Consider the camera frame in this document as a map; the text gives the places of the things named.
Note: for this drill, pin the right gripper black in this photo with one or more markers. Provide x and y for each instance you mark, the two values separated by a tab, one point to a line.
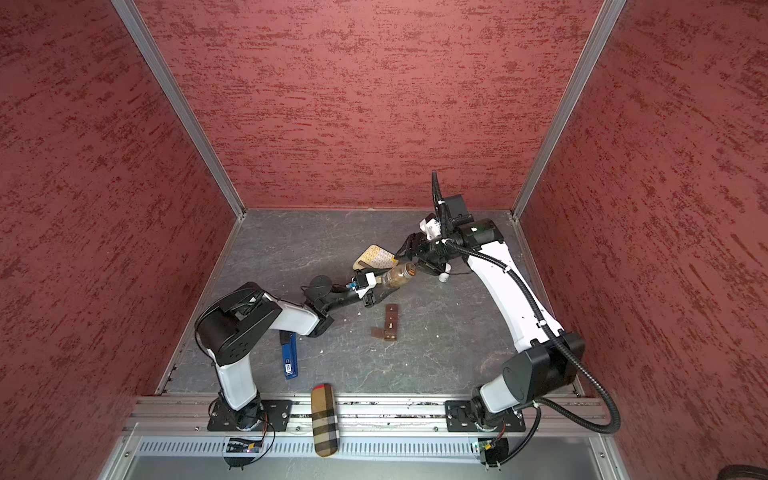
416	248

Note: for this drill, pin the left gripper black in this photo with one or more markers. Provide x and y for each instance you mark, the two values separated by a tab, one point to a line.
379	296

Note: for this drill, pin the clear amber pill bottle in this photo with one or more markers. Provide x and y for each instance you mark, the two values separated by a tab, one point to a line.
398	276

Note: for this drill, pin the brown weekly pill organizer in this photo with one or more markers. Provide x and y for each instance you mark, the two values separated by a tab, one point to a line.
389	331

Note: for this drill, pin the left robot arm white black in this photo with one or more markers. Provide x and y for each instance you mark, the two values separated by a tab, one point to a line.
229	330

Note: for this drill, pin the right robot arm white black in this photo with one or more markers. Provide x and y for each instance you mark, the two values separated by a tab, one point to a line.
538	367

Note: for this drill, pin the yellow calculator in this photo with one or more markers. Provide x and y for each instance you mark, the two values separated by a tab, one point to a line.
375	257

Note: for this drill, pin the plaid glasses case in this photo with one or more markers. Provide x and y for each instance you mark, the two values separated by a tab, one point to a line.
325	427

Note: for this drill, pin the left corner aluminium profile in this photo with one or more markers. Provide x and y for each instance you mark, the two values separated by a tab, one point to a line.
134	23

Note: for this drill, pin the corner aluminium profile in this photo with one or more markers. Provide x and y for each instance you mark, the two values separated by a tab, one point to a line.
595	43
134	23

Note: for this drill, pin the right corner aluminium profile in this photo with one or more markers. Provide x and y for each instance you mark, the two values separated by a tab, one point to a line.
595	43

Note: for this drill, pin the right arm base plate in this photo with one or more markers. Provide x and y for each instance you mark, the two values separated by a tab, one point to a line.
471	416

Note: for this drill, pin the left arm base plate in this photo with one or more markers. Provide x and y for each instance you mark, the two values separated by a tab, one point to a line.
257	415

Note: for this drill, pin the right circuit board with wires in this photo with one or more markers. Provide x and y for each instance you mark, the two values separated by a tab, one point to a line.
496	452

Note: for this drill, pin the circuit board with wires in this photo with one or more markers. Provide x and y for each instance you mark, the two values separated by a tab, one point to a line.
242	452
496	452

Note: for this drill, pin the left circuit board with wires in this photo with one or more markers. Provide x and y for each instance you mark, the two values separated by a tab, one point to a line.
242	452

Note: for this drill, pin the aluminium front rail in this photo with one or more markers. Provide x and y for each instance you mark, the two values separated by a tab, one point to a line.
372	427

